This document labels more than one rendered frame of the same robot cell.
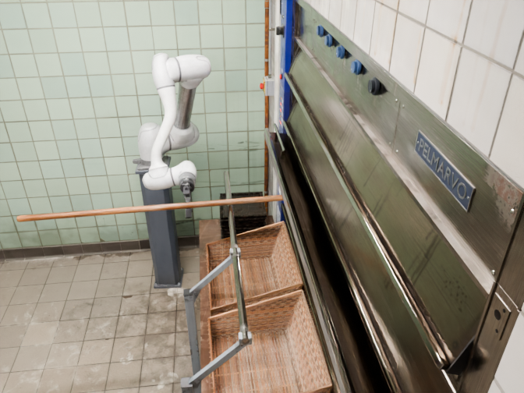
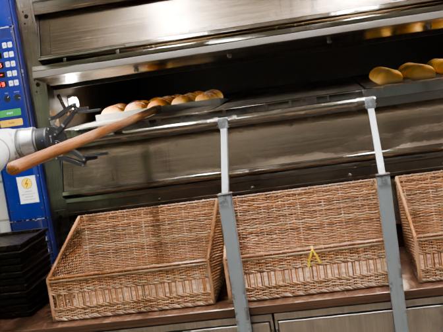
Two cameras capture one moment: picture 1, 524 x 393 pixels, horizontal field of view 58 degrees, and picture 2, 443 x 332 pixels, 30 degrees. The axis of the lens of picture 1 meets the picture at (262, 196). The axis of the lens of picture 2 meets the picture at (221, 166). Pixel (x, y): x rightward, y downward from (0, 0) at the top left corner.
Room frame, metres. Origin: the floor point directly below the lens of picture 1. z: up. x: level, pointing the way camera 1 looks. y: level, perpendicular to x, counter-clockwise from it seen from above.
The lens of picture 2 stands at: (0.96, 2.76, 1.34)
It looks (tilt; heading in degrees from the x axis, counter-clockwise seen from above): 7 degrees down; 285
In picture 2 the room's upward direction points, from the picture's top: 8 degrees counter-clockwise
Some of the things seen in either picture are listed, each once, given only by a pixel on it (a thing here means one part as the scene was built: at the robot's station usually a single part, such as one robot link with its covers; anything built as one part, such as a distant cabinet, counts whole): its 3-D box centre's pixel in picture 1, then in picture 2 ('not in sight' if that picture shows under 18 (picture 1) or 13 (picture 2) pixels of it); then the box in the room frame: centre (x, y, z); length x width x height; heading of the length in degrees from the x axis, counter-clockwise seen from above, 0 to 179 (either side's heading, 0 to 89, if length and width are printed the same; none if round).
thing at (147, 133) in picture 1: (151, 139); not in sight; (2.76, 0.70, 1.17); 0.18 x 0.16 x 0.22; 119
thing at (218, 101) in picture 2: not in sight; (164, 107); (2.12, -0.80, 1.20); 0.55 x 0.36 x 0.03; 8
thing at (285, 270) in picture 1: (250, 271); (140, 255); (2.01, 0.06, 0.72); 0.56 x 0.49 x 0.28; 8
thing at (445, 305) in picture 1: (342, 131); not in sight; (1.47, -0.27, 1.80); 1.79 x 0.11 x 0.19; 7
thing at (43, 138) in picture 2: (187, 189); (51, 138); (2.11, 0.39, 1.19); 0.09 x 0.07 x 0.08; 8
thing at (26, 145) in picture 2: (187, 182); (29, 141); (2.18, 0.40, 1.19); 0.09 x 0.06 x 0.09; 98
